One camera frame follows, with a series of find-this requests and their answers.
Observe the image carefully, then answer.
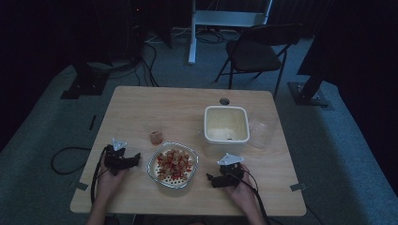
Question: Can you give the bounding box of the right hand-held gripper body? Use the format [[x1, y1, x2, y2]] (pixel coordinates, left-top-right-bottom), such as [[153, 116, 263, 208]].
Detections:
[[214, 152, 246, 189]]

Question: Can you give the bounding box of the small brown cup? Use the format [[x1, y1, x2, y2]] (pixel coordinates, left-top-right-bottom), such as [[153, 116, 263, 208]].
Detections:
[[148, 119, 164, 146]]

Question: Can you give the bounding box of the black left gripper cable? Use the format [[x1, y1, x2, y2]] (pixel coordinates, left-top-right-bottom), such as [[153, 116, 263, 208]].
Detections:
[[90, 145, 111, 204]]

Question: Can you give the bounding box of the white square container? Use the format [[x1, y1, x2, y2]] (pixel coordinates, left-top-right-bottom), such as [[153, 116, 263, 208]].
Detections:
[[203, 105, 251, 145]]

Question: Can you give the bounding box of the person's left hand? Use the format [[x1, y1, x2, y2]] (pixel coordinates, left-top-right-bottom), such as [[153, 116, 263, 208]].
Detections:
[[95, 164, 130, 202]]

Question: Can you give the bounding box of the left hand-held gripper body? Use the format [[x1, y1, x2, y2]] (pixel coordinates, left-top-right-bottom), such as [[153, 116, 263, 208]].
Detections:
[[103, 138, 136, 176]]

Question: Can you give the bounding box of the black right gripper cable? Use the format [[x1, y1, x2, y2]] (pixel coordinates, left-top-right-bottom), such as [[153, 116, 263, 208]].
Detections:
[[235, 172, 272, 225]]

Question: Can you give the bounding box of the clear plastic lid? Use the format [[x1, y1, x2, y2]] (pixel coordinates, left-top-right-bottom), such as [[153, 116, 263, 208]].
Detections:
[[248, 117, 274, 150]]

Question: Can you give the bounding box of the bundle of black floor cables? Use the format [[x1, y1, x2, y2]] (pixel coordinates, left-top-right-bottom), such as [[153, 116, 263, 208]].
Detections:
[[109, 40, 161, 88]]

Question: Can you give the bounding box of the black floor cable loop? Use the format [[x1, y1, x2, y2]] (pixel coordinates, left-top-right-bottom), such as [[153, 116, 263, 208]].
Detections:
[[50, 146, 92, 175]]

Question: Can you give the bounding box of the black stand base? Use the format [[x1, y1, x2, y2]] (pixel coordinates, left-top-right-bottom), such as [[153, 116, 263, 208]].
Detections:
[[287, 72, 330, 108], [60, 61, 111, 100]]

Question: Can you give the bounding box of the pile of red beige food pieces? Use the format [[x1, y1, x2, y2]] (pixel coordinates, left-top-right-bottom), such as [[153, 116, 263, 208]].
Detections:
[[156, 148, 195, 182]]

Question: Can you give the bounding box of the white metal desk frame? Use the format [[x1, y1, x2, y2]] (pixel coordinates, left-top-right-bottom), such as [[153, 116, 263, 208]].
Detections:
[[187, 0, 274, 66]]

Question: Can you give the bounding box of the black folding chair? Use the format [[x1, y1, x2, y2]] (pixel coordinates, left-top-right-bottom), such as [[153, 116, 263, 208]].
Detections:
[[214, 22, 304, 99]]

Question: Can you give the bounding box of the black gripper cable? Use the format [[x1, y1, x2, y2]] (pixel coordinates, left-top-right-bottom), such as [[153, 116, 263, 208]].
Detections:
[[90, 145, 111, 204], [235, 172, 272, 225]]

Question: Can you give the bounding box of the person's right hand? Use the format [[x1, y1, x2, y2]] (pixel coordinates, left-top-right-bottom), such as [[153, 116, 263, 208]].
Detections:
[[223, 163, 259, 204]]

